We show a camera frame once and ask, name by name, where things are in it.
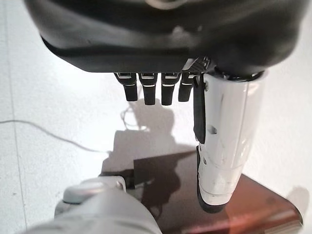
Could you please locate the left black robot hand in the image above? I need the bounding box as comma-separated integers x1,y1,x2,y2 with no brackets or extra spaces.
23,0,308,214

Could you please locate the glossy brown stool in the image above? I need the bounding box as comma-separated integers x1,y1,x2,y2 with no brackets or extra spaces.
133,151,304,234

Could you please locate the left silver robot leg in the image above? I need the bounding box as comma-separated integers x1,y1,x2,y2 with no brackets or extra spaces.
24,170,161,234

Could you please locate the white floor cable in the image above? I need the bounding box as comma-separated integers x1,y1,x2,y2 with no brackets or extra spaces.
0,107,148,153

